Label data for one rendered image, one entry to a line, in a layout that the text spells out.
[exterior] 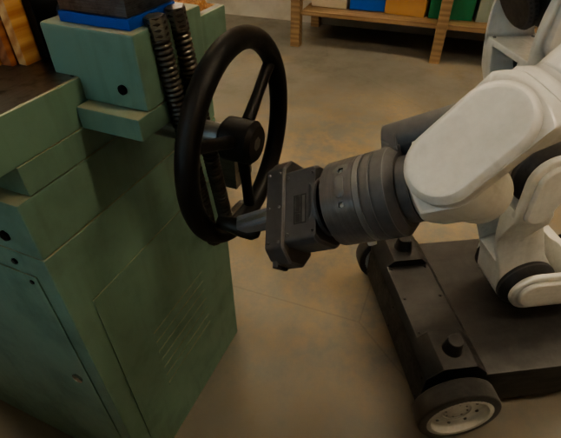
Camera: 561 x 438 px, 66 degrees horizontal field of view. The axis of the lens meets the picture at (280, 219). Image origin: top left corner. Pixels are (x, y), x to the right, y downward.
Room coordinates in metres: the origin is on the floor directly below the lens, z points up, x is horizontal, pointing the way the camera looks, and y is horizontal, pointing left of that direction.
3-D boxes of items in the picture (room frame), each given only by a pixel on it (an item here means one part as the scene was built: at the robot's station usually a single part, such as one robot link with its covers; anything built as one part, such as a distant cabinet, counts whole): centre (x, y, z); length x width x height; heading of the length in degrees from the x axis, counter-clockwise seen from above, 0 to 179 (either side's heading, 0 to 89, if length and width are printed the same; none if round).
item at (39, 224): (0.70, 0.48, 0.76); 0.57 x 0.45 x 0.09; 67
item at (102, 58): (0.57, 0.19, 0.91); 0.15 x 0.14 x 0.09; 157
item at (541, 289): (0.80, -0.66, 0.28); 0.21 x 0.20 x 0.13; 97
